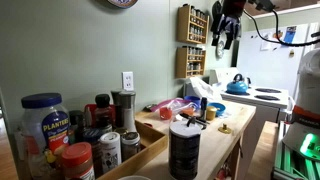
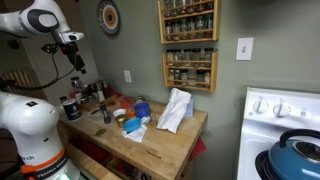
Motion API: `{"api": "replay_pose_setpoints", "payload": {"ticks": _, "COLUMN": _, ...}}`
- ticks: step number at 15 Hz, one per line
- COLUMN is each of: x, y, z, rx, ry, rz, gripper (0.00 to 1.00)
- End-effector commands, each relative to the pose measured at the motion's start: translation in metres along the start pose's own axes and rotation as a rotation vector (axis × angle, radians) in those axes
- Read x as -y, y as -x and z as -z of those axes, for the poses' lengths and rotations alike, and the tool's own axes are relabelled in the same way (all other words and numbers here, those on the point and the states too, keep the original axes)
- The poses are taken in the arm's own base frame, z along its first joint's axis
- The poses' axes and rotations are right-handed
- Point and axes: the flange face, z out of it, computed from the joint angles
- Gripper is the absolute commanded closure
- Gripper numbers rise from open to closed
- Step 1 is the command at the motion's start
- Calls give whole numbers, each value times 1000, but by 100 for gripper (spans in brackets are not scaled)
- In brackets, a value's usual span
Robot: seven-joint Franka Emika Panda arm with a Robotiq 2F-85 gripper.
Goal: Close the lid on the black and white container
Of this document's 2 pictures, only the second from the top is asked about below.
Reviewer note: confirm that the crumpled white napkin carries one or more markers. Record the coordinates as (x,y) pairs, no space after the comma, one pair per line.
(136,134)

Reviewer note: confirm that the glass spice jar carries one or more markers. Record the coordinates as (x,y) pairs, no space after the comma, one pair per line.
(187,56)
(178,56)
(207,79)
(208,55)
(200,25)
(176,30)
(170,56)
(184,77)
(209,23)
(166,8)
(169,30)
(190,5)
(181,6)
(171,76)
(196,56)
(184,28)

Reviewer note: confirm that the black container with white lid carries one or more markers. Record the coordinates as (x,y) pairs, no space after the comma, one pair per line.
(71,109)

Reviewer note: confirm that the white kitchen stove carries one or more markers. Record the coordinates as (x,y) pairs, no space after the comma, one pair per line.
(266,133)

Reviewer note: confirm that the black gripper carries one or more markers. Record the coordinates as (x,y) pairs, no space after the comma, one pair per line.
(69,50)

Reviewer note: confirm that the steel grinder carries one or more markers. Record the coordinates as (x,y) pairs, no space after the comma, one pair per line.
(99,86)

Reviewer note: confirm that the round patterned wall plate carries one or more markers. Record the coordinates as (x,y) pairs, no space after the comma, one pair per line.
(108,16)

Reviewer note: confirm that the orange plastic cup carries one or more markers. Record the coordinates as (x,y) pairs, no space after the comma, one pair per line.
(130,113)

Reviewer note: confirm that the white wall outlet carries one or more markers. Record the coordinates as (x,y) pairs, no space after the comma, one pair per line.
(127,76)

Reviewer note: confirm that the spice bottle with red cap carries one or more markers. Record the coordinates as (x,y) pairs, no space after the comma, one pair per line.
(73,94)

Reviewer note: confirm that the blue plastic cup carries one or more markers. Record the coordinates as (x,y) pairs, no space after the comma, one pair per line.
(142,109)

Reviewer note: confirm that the white light switch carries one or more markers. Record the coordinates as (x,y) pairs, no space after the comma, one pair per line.
(244,48)

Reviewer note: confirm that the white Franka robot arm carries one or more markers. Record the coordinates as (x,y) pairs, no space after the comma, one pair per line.
(33,120)

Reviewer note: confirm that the white paper bag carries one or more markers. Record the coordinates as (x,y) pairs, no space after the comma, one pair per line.
(174,110)

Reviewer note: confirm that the slatted wooden furniture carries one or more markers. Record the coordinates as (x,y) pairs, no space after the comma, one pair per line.
(18,79)

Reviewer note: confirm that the red cloth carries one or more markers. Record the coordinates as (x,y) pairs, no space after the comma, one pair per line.
(198,148)

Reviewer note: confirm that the spice bottle with black cap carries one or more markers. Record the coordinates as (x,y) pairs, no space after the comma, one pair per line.
(106,114)

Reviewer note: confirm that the glass jar with grey lid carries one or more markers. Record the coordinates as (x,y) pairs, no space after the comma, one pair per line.
(77,83)

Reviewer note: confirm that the jar with gold lid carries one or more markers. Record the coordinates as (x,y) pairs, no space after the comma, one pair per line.
(120,120)

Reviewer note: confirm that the red shallow dish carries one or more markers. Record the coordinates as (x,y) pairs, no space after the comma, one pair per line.
(125,103)

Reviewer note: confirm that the wooden spice rack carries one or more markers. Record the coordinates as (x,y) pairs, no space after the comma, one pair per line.
(190,87)
(188,36)

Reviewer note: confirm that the white patterned bottle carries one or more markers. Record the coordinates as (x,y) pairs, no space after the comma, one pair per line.
(100,95)

